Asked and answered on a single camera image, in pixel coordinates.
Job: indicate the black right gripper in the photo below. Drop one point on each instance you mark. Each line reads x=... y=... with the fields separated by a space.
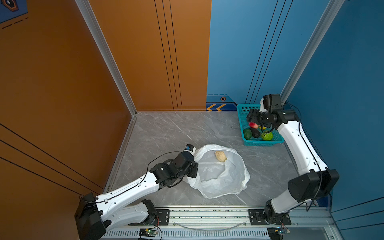
x=251 y=116

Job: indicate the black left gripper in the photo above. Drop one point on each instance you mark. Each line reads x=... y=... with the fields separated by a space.
x=194 y=165

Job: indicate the red pink apple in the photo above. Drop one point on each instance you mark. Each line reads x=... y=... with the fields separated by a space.
x=253 y=125

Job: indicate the green fruit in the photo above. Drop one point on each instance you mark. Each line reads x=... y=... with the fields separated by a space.
x=267 y=136

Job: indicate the dark avocado fruit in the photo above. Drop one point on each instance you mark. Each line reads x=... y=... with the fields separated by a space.
x=255 y=133

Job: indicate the dark green avocado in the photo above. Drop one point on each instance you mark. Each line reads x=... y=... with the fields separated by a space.
x=247 y=134

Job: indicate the white plastic bag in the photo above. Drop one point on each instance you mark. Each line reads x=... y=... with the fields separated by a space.
x=216 y=179

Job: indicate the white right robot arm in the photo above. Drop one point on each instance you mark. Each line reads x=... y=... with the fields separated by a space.
x=315 y=179

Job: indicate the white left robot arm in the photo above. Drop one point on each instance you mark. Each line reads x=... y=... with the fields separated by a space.
x=96 y=215

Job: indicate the teal plastic basket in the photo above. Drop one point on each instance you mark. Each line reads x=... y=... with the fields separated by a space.
x=243 y=110

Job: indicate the left circuit board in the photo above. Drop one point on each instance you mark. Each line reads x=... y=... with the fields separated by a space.
x=148 y=234

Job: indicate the circuit board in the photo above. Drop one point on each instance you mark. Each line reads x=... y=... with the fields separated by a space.
x=148 y=234
x=277 y=233

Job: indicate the right circuit board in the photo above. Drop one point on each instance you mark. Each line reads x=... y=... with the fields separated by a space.
x=277 y=233

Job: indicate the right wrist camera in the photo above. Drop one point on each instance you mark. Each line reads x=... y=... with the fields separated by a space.
x=271 y=103

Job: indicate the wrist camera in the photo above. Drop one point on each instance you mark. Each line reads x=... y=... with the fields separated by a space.
x=271 y=103
x=190 y=148

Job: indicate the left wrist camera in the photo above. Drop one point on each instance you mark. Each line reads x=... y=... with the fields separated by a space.
x=190 y=148

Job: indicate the aluminium front rail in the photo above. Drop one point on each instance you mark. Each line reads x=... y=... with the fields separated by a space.
x=230 y=223

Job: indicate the aluminium corner post right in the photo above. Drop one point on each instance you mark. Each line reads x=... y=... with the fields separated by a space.
x=318 y=34

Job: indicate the aluminium corner post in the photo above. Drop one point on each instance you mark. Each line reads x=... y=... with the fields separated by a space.
x=318 y=34
x=99 y=38

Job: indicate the aluminium corner post left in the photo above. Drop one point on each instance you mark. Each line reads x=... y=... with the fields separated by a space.
x=99 y=38

